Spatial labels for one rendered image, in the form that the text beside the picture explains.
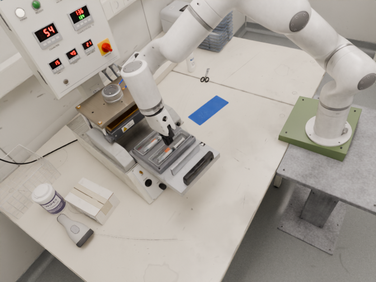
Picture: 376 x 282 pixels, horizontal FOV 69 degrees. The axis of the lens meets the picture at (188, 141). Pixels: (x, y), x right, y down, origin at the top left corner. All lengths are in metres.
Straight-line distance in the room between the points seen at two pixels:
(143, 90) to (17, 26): 0.46
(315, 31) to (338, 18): 2.42
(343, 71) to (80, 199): 1.11
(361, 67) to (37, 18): 1.06
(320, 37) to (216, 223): 0.75
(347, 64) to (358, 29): 2.31
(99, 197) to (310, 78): 1.29
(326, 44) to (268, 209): 1.30
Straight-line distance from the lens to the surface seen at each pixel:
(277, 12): 0.77
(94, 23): 1.19
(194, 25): 0.76
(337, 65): 1.09
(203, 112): 1.51
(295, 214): 2.02
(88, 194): 1.25
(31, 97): 1.60
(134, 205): 1.25
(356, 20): 3.34
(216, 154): 1.04
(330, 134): 1.33
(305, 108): 1.48
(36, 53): 1.12
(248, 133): 1.40
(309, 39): 0.94
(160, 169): 1.01
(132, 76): 0.81
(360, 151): 1.44
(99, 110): 1.13
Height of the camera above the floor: 1.81
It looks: 50 degrees down
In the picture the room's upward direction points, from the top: 12 degrees counter-clockwise
